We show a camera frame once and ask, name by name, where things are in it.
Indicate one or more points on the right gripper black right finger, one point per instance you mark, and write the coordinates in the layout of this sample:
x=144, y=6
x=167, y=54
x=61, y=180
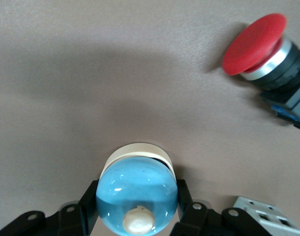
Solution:
x=204, y=221

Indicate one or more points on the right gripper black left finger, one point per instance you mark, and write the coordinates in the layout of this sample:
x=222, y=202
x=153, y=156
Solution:
x=66, y=221

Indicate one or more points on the blue service bell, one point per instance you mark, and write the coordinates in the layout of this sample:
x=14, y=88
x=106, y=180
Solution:
x=136, y=182

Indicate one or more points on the white circuit breaker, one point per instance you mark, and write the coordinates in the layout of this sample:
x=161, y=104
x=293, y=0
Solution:
x=263, y=216

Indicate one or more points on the brown table mat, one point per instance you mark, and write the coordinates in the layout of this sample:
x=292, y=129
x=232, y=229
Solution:
x=91, y=73

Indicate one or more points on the red mushroom push button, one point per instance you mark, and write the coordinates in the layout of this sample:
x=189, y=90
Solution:
x=253, y=44

